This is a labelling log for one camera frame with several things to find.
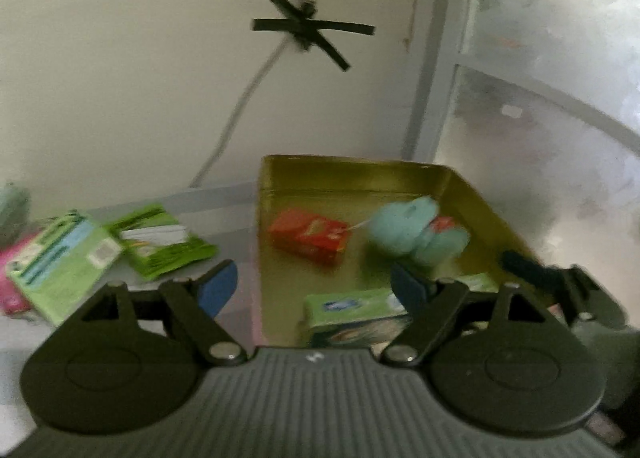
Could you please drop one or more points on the green white-label packet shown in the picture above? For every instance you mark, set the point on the green white-label packet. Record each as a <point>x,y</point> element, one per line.
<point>160,243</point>

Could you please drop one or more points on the pink packet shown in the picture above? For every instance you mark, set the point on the pink packet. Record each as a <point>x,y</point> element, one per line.
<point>12,293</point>

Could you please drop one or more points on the green and blue packet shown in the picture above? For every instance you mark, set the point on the green and blue packet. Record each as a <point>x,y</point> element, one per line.
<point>60,263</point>

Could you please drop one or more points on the frosted glass window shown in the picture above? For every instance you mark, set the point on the frosted glass window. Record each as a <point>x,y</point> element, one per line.
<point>525,13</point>

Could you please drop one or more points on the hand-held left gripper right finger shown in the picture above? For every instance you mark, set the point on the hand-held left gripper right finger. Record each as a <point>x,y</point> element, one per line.
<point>406,288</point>

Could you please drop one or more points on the red cardboard box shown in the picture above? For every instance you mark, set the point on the red cardboard box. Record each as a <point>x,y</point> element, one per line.
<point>312,237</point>

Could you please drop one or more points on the black tape cross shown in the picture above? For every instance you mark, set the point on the black tape cross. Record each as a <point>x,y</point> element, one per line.
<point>310,28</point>

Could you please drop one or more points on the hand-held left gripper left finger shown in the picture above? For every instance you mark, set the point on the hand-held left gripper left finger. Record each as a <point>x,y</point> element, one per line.
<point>219,284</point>

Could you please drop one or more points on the green tissue box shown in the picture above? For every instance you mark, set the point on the green tissue box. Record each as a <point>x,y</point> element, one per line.
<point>350,315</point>

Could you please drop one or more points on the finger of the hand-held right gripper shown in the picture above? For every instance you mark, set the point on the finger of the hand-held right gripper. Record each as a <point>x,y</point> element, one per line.
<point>585,295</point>

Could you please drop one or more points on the teal plush toy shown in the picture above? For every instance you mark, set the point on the teal plush toy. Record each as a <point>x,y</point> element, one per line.
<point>407,230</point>

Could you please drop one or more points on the gold metal tin box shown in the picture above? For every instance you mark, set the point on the gold metal tin box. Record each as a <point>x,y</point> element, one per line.
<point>295,283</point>

